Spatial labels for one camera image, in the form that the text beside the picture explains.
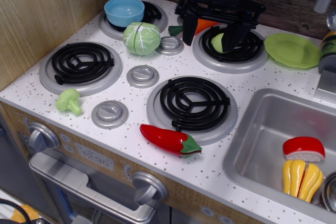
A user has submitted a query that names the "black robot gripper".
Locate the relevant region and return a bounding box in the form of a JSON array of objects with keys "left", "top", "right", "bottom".
[{"left": 175, "top": 0, "right": 265, "bottom": 52}]

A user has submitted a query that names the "green toy pear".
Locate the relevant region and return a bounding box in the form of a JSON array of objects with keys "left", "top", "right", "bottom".
[{"left": 211, "top": 33, "right": 224, "bottom": 54}]

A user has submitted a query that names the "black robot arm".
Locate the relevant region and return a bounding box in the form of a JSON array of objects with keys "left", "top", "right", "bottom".
[{"left": 175, "top": 0, "right": 265, "bottom": 52}]

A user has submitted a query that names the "light blue bowl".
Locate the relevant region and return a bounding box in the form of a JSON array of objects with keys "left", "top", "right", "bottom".
[{"left": 104, "top": 0, "right": 145, "bottom": 27}]

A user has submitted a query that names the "orange toy carrot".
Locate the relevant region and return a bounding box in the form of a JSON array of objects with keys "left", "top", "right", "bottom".
[{"left": 168, "top": 18, "right": 220, "bottom": 37}]

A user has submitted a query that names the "silver stovetop knob back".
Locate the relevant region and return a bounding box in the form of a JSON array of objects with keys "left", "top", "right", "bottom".
[{"left": 156, "top": 36, "right": 184, "bottom": 56}]

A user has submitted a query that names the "silver stovetop knob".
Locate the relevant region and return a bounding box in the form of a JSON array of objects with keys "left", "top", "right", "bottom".
[
  {"left": 127, "top": 65, "right": 160, "bottom": 89},
  {"left": 156, "top": 36, "right": 184, "bottom": 56},
  {"left": 91, "top": 100, "right": 129, "bottom": 129}
]

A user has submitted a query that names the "black back right burner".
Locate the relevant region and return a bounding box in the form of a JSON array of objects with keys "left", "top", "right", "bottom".
[{"left": 192, "top": 25, "right": 268, "bottom": 74}]

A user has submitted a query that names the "green toy cabbage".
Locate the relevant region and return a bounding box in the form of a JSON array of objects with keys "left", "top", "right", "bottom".
[{"left": 123, "top": 22, "right": 161, "bottom": 56}]

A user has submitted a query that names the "black front right burner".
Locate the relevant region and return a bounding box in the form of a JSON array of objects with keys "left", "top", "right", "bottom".
[{"left": 146, "top": 76, "right": 238, "bottom": 146}]

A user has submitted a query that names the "light green plate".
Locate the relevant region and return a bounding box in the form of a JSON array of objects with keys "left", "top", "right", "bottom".
[{"left": 264, "top": 33, "right": 321, "bottom": 69}]

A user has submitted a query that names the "silver stovetop knob middle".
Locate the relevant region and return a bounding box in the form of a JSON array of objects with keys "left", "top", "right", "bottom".
[{"left": 127, "top": 65, "right": 160, "bottom": 89}]

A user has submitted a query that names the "silver sink basin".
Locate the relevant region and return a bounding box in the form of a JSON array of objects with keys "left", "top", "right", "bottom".
[{"left": 223, "top": 89, "right": 335, "bottom": 223}]

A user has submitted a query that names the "silver faucet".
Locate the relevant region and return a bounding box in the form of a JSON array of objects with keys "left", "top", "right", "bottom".
[{"left": 313, "top": 0, "right": 335, "bottom": 32}]

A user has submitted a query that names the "yellow green can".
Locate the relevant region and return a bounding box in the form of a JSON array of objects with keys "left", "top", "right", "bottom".
[{"left": 318, "top": 31, "right": 335, "bottom": 73}]

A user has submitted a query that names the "red toy chili pepper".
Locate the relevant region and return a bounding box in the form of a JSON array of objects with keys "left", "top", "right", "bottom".
[{"left": 140, "top": 124, "right": 202, "bottom": 158}]

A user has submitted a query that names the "black front left burner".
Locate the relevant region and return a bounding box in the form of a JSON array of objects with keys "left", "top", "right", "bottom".
[{"left": 39, "top": 42, "right": 122, "bottom": 97}]

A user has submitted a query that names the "silver stovetop knob front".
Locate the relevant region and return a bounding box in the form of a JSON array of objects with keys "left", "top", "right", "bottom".
[{"left": 91, "top": 100, "right": 129, "bottom": 129}]

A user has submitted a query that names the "red toy cheese wedge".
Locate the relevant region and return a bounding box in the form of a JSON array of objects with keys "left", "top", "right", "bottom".
[{"left": 282, "top": 136, "right": 326, "bottom": 162}]

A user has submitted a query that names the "green toy broccoli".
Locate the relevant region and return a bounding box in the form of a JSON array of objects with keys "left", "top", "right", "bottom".
[{"left": 56, "top": 89, "right": 82, "bottom": 115}]

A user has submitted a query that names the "silver oven knob right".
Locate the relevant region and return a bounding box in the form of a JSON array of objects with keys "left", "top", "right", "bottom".
[{"left": 132, "top": 171, "right": 168, "bottom": 205}]

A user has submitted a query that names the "silver oven knob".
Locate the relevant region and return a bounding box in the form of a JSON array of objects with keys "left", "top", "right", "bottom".
[
  {"left": 28, "top": 122, "right": 60, "bottom": 153},
  {"left": 132, "top": 171, "right": 168, "bottom": 205}
]

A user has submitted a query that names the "silver pot in sink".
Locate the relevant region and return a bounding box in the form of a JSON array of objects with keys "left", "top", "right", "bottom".
[{"left": 321, "top": 171, "right": 336, "bottom": 213}]

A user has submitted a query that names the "silver oven knob left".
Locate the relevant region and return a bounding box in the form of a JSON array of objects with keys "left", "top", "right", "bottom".
[{"left": 28, "top": 122, "right": 60, "bottom": 153}]

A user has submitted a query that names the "orange object bottom left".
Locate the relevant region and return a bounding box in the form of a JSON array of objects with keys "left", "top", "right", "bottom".
[{"left": 9, "top": 204, "right": 40, "bottom": 223}]

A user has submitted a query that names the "silver oven door handle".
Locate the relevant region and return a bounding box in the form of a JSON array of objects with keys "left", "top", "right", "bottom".
[{"left": 29, "top": 153, "right": 159, "bottom": 223}]

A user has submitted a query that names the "black cable bottom left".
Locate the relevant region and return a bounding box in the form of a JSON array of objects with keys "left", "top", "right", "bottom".
[{"left": 0, "top": 198, "right": 31, "bottom": 224}]

